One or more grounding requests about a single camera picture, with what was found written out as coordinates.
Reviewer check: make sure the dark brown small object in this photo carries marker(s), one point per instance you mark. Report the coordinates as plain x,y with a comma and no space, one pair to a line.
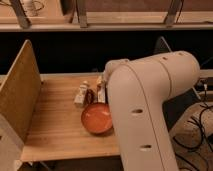
90,96

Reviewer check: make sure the orange bowl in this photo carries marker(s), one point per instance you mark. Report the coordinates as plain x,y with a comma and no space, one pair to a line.
96,118

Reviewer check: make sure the right dark board panel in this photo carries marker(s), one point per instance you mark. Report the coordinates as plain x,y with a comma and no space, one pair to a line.
174,108

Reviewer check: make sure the black and red eraser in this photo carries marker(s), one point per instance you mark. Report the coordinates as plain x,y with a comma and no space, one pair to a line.
101,97

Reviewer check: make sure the left cork board panel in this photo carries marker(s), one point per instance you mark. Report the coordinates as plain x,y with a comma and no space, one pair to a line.
19,91

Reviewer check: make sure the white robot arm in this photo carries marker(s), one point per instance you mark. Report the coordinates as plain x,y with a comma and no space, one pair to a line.
136,92

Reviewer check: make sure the wooden shelf with metal brackets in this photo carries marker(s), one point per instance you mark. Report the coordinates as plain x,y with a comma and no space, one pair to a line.
104,15

